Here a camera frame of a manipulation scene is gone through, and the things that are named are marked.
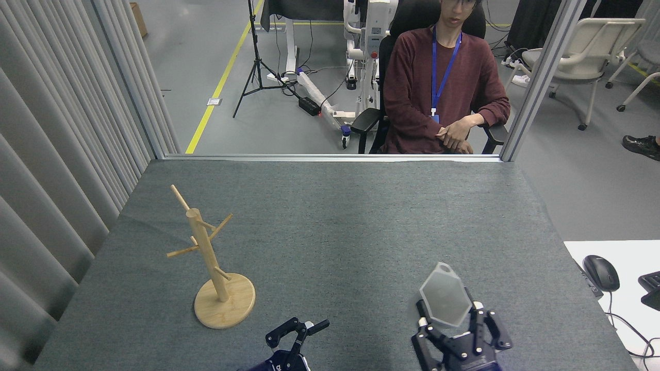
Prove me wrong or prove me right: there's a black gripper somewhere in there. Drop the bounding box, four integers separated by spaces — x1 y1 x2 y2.
411 299 514 371
246 317 331 371

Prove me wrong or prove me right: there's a white hexagonal cup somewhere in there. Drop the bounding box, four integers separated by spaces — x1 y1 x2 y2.
419 262 473 329

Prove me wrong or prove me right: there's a wooden cup rack stand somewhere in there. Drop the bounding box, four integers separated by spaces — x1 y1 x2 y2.
166 184 256 329

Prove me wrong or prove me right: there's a person's left hand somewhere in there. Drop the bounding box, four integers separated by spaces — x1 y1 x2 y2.
436 122 472 151

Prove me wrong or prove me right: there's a grey felt table cover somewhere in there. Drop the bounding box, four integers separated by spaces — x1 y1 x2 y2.
34 159 637 371

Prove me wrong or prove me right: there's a black flat device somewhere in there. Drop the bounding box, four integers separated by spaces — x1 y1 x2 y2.
574 259 604 299

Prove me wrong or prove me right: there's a black computer mouse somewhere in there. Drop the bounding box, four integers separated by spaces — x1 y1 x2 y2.
583 255 620 293

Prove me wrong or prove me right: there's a white side desk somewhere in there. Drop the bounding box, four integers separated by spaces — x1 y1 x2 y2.
564 240 660 371

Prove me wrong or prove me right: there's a black keyboard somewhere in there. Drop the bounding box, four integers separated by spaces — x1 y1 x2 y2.
638 272 660 312

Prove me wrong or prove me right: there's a black office chair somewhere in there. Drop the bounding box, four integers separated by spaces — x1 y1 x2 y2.
351 0 510 155

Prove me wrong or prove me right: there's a white stand on wheels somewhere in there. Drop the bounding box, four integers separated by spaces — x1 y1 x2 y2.
296 0 400 150

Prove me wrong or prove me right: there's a person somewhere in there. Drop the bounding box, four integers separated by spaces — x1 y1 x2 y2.
379 0 511 155

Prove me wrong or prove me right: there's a black shoe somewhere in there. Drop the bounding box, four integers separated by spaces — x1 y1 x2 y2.
622 135 660 162

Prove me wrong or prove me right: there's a white power strip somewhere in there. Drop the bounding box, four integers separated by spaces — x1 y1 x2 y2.
501 56 532 87

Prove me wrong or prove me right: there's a black tripod stand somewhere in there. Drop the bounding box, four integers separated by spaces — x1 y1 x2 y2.
233 0 299 119

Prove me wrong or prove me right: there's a desk with black cover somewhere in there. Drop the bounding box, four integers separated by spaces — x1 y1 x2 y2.
260 0 346 84

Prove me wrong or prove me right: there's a grey pleated curtain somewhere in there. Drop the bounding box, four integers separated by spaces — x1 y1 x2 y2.
0 0 181 371

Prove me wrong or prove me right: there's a white chair with armrests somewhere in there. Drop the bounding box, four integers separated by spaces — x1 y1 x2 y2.
522 18 646 131

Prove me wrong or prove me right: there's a black hanging cloth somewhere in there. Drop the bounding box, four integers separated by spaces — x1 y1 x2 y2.
506 0 570 49

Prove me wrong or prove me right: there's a grey seat white-legged chair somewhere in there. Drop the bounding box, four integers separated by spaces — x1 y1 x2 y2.
606 39 660 113

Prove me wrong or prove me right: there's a cardboard box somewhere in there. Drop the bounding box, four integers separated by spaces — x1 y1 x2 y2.
129 3 149 38

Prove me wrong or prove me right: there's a black mouse cable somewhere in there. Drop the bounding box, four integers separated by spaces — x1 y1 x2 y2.
607 290 660 361

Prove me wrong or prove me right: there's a silver table edge rail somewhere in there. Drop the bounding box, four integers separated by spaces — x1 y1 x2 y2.
164 153 503 163

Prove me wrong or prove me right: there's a blue lanyard with badge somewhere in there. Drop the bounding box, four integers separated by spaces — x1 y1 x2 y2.
431 26 463 124

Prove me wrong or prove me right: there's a silver post beside person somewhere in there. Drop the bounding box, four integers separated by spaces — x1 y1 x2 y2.
499 0 588 162

